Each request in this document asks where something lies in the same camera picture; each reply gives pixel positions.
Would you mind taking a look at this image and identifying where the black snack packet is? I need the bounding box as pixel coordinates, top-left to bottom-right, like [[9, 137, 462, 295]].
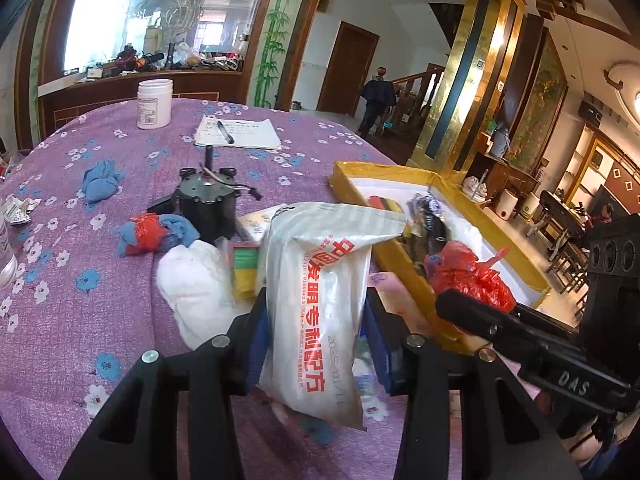
[[410, 215, 451, 266]]

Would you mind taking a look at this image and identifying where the large red plastic bag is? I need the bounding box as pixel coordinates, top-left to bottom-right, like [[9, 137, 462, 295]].
[[424, 240, 517, 313]]

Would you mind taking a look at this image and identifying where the person's right hand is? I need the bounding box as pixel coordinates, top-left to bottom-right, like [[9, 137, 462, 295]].
[[570, 430, 621, 468]]

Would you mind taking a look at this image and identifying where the blue thermos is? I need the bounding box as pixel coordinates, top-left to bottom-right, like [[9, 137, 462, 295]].
[[489, 125, 511, 160]]

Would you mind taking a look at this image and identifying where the black electric motor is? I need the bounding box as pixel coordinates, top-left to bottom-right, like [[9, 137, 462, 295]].
[[146, 145, 263, 243]]

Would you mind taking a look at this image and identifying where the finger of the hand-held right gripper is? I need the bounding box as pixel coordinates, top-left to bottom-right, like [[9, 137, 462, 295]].
[[434, 289, 538, 366], [512, 304, 588, 341]]

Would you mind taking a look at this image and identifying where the lemon print tissue pack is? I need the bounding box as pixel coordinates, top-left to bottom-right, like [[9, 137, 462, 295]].
[[235, 204, 291, 243]]

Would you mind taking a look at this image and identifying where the bamboo wall decal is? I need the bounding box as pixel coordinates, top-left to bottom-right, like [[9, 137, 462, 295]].
[[252, 0, 303, 108]]

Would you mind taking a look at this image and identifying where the wooden cabinet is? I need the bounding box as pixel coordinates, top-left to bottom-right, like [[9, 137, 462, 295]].
[[37, 67, 246, 138]]

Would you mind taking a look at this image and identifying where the ceiling lamp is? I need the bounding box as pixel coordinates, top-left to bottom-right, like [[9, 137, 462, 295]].
[[602, 62, 640, 126]]

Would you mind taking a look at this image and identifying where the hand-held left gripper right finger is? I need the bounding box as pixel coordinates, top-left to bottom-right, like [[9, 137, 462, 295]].
[[361, 300, 583, 480]]

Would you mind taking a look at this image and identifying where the zip bag of coloured sponges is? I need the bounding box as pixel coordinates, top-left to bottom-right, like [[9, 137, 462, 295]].
[[215, 237, 262, 303]]

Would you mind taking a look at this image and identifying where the white bag with red print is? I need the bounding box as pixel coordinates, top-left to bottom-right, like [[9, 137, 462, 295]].
[[257, 201, 407, 431]]

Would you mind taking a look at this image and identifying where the blue cloth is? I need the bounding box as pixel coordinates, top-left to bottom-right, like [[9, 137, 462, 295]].
[[116, 214, 201, 257], [81, 160, 125, 206]]

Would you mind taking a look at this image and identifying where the yellow cardboard box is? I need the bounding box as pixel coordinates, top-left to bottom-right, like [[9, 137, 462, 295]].
[[328, 161, 552, 357]]

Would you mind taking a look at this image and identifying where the striped colourful sponge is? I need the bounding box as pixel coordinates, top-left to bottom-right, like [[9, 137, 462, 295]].
[[367, 195, 405, 217]]

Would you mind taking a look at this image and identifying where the crumpled foil wrapper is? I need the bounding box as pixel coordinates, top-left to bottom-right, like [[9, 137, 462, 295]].
[[1, 196, 43, 226]]

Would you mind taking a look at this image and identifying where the large framed painting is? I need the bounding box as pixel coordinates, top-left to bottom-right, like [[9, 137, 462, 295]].
[[505, 27, 571, 176]]

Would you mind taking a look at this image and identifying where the small blue white tissue packet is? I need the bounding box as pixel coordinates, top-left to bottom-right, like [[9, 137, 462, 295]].
[[406, 193, 443, 226]]

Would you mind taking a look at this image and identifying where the dark hanging coat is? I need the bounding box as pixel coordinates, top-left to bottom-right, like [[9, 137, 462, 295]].
[[357, 77, 398, 138]]

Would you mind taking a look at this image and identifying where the paper notebook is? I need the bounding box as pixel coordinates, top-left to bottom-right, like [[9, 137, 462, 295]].
[[194, 116, 282, 150]]

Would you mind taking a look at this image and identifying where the white floor appliance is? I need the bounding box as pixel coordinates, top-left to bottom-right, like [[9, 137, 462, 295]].
[[495, 189, 521, 221], [520, 192, 543, 221]]

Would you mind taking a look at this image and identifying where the white plastic jar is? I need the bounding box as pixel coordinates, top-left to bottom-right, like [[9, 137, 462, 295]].
[[136, 79, 174, 131]]

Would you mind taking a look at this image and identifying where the white tea set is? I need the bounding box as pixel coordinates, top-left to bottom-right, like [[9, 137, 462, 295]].
[[462, 175, 488, 203]]

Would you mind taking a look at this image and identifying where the white towel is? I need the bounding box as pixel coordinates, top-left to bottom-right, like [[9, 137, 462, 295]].
[[156, 239, 261, 351]]

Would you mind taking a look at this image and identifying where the dark wooden chair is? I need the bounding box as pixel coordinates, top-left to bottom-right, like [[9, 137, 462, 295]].
[[545, 240, 591, 296]]

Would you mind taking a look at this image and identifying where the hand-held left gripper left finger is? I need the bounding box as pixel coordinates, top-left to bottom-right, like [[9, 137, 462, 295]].
[[59, 300, 268, 480]]

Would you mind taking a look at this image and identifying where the wooden stair railing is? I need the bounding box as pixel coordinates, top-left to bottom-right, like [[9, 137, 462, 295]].
[[390, 62, 446, 131]]

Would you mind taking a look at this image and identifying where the wooden sideboard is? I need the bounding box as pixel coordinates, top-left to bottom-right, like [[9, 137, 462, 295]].
[[467, 150, 543, 211]]

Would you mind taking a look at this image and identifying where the brown wooden door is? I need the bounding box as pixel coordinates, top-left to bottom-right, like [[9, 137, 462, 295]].
[[316, 21, 381, 117]]

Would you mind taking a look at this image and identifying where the gold pillar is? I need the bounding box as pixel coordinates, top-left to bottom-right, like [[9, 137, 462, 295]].
[[407, 0, 526, 173]]

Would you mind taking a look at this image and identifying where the purple floral tablecloth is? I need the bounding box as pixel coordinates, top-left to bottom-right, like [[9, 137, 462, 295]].
[[0, 97, 481, 480]]

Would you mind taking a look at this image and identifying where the small red plastic bag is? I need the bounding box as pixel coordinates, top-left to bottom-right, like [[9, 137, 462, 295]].
[[125, 212, 168, 256]]

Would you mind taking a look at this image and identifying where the dark dining table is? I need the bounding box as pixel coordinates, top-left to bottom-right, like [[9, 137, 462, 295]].
[[537, 190, 601, 241]]

